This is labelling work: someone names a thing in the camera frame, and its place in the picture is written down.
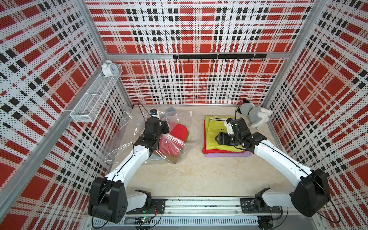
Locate lime green trousers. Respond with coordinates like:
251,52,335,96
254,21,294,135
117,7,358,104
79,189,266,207
205,116,229,149

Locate black wall hook rail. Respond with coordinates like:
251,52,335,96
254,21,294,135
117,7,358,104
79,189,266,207
173,53,267,60

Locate white alarm clock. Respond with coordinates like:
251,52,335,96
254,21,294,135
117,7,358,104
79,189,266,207
101,60,119,77

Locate purple trousers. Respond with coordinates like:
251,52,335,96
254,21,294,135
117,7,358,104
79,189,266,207
205,151,252,158

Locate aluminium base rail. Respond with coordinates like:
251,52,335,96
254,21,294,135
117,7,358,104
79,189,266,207
81,196,328,230

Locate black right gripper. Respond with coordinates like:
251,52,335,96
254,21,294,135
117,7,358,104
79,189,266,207
215,131,242,147

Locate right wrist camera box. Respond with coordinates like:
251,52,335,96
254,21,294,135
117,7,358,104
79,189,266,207
224,118,234,135

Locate red trousers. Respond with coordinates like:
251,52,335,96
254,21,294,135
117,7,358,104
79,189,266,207
202,119,245,154
157,122,189,156

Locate white wire wall shelf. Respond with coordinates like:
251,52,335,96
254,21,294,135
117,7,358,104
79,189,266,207
71,64,122,123

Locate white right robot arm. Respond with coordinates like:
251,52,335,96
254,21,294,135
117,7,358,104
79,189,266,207
215,118,331,217

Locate grey white plush toy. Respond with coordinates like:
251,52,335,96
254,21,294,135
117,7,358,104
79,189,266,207
237,99,273,129

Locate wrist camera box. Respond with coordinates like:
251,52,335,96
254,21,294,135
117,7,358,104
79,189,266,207
149,109,160,119
224,118,234,135

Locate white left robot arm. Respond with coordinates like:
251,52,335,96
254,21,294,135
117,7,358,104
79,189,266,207
88,117,170,223

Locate light blue folded garment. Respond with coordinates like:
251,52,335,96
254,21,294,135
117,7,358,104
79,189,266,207
149,153,166,161

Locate clear plastic vacuum bag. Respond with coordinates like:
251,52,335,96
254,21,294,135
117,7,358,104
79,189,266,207
103,107,204,166

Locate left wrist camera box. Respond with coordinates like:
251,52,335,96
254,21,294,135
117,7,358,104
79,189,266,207
149,109,160,119

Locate brown folded trousers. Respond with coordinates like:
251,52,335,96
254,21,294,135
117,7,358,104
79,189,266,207
165,154,183,164

